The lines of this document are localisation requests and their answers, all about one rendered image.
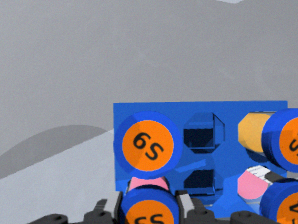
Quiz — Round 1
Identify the blue tube rack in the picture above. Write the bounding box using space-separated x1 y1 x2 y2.
113 101 288 218

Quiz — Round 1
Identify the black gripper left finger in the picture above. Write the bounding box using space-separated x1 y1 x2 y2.
28 191 123 224

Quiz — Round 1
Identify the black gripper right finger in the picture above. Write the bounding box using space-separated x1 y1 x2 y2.
175 190 281 224

